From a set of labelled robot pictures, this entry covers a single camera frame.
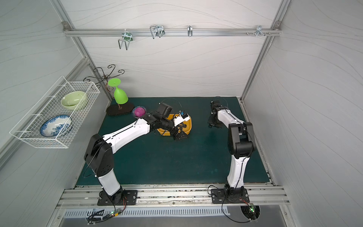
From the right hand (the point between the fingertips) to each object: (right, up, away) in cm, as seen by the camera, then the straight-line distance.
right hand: (215, 122), depth 100 cm
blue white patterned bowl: (-81, +2, -36) cm, 89 cm away
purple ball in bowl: (-56, +8, +5) cm, 57 cm away
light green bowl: (-79, +14, -28) cm, 85 cm away
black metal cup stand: (-77, +10, +12) cm, 79 cm away
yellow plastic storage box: (-21, -5, -7) cm, 22 cm away
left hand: (-21, -3, -20) cm, 29 cm away
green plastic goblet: (-64, +18, -9) cm, 67 cm away
